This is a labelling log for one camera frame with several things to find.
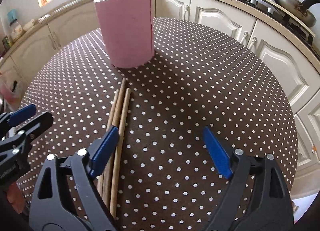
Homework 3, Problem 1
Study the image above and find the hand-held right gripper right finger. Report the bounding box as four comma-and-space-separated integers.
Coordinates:
200, 126, 294, 231

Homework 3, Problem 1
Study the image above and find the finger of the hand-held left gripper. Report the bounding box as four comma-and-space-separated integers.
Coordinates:
0, 111, 54, 151
0, 103, 37, 131

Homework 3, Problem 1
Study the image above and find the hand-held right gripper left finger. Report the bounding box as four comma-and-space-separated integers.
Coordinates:
29, 126, 120, 231

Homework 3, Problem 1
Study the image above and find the long wooden chopstick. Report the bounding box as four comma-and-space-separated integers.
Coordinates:
110, 88, 132, 218
99, 90, 120, 193
104, 78, 127, 205

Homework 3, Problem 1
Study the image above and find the pink cup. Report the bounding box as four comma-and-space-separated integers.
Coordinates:
94, 0, 155, 69

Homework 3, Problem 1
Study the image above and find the person's left hand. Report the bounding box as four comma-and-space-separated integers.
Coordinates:
6, 183, 25, 214

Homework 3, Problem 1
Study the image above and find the clear plastic bag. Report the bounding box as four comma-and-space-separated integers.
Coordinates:
0, 69, 25, 108

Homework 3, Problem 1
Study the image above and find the brown polka dot tablecloth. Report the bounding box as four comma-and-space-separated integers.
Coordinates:
15, 17, 299, 231

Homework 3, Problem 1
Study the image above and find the jar with white lid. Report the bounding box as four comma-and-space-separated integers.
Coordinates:
10, 19, 24, 43

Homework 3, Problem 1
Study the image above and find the blue box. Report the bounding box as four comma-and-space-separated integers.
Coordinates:
7, 9, 18, 25

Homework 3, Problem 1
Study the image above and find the steel wok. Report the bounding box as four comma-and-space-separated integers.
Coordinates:
272, 0, 320, 28

